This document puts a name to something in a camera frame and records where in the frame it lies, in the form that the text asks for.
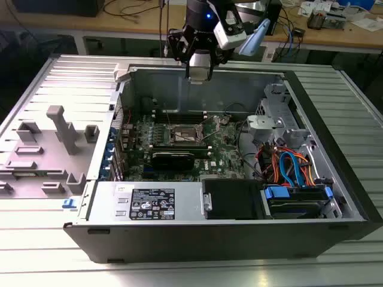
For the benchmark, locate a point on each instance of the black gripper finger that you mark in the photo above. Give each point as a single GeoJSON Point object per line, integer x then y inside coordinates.
{"type": "Point", "coordinates": [217, 56]}
{"type": "Point", "coordinates": [176, 45]}

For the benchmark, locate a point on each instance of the silver green CPU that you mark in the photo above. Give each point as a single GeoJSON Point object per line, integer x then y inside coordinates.
{"type": "Point", "coordinates": [199, 74]}

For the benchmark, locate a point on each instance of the thin metal locking lever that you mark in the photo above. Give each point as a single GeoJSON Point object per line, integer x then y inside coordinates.
{"type": "Point", "coordinates": [168, 118]}
{"type": "Point", "coordinates": [209, 128]}

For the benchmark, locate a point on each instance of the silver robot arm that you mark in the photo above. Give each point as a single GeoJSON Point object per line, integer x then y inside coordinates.
{"type": "Point", "coordinates": [254, 39]}

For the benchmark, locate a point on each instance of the CPU socket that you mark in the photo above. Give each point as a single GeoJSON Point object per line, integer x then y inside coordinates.
{"type": "Point", "coordinates": [185, 134]}

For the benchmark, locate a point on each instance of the blue slot latch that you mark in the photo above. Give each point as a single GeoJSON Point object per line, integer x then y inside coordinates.
{"type": "Point", "coordinates": [110, 149]}
{"type": "Point", "coordinates": [108, 162]}
{"type": "Point", "coordinates": [105, 174]}
{"type": "Point", "coordinates": [113, 133]}

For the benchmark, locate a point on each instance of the long wooden desk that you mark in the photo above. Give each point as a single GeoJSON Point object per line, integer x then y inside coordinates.
{"type": "Point", "coordinates": [128, 25]}

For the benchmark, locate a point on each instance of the silver drive cage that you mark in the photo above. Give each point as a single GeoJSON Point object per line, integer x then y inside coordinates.
{"type": "Point", "coordinates": [270, 101]}

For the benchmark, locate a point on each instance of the small black tower box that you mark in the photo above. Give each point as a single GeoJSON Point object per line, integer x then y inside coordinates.
{"type": "Point", "coordinates": [276, 18]}

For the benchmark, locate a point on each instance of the small black adapter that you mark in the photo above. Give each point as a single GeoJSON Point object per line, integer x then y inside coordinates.
{"type": "Point", "coordinates": [298, 32]}

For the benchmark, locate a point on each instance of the green motherboard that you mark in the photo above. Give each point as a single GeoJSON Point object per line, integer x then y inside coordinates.
{"type": "Point", "coordinates": [221, 149]}

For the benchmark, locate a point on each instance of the printed paper card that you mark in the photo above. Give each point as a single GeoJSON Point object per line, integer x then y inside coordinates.
{"type": "Point", "coordinates": [306, 8]}

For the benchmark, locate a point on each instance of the copper coil device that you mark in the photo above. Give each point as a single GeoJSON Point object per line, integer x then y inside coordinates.
{"type": "Point", "coordinates": [317, 19]}

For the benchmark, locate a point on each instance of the black graphics card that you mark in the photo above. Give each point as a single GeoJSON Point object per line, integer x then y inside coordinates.
{"type": "Point", "coordinates": [172, 161]}

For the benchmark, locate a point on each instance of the black equipment case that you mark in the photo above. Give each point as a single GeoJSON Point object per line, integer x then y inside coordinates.
{"type": "Point", "coordinates": [60, 7]}

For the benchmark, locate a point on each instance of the grey metal device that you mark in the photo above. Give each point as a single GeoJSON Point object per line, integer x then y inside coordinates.
{"type": "Point", "coordinates": [338, 20]}

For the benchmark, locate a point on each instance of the hard disk in blue carrier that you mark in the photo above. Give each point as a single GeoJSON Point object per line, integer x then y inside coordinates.
{"type": "Point", "coordinates": [276, 192]}

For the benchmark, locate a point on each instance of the white paper sheet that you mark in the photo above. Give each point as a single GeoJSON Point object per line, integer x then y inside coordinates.
{"type": "Point", "coordinates": [369, 25]}

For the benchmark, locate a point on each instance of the silver power supply unit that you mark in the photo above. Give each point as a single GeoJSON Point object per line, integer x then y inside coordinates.
{"type": "Point", "coordinates": [101, 203]}

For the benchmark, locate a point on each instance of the grey parts rack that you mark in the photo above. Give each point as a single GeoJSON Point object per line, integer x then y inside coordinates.
{"type": "Point", "coordinates": [45, 161]}

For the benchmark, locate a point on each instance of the black PC case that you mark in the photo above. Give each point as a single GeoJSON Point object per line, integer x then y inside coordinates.
{"type": "Point", "coordinates": [194, 242]}

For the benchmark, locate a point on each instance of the small blue clip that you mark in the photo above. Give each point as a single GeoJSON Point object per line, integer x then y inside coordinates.
{"type": "Point", "coordinates": [68, 204]}

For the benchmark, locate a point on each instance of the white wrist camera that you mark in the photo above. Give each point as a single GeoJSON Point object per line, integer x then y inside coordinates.
{"type": "Point", "coordinates": [229, 37]}

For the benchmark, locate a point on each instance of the silver metal bracket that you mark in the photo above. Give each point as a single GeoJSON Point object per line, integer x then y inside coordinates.
{"type": "Point", "coordinates": [263, 122]}

